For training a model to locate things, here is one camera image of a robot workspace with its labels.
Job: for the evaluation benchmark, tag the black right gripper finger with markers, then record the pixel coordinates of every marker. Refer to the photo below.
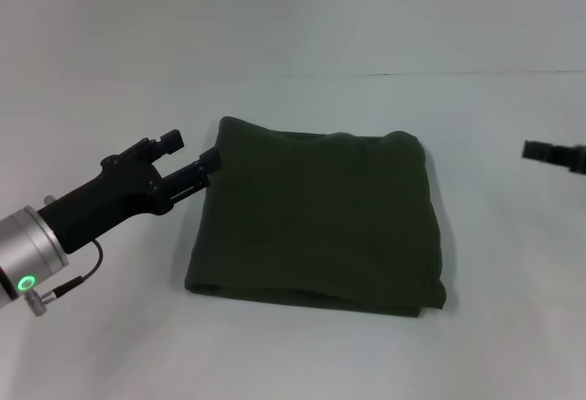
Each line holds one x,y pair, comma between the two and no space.
539,150

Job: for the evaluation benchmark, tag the dark green FREE t-shirt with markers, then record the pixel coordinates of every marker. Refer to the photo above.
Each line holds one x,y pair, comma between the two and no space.
316,217

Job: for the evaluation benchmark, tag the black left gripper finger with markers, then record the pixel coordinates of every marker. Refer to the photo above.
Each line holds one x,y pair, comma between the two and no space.
192,178
167,143

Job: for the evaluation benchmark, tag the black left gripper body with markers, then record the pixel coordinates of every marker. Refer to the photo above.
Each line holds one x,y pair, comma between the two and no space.
110,194

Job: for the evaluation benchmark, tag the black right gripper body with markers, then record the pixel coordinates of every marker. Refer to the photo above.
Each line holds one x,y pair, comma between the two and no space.
572,157

